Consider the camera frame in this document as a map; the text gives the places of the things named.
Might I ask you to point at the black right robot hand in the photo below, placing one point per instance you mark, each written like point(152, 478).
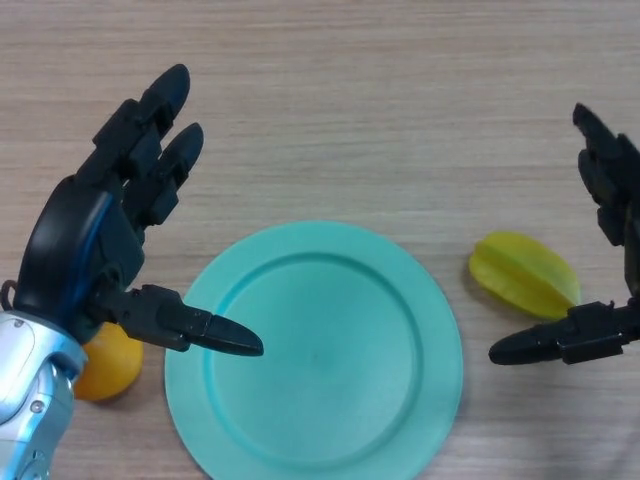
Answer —
point(612, 185)

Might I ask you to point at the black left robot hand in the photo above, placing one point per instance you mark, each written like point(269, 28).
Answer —
point(62, 235)

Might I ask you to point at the yellow starfruit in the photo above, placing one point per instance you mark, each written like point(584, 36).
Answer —
point(520, 275)

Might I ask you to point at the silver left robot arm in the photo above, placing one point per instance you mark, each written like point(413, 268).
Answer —
point(25, 390)

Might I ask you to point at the green round plate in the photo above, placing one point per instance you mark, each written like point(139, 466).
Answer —
point(320, 360)

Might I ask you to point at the orange round fruit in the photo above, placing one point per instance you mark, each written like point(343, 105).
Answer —
point(110, 370)

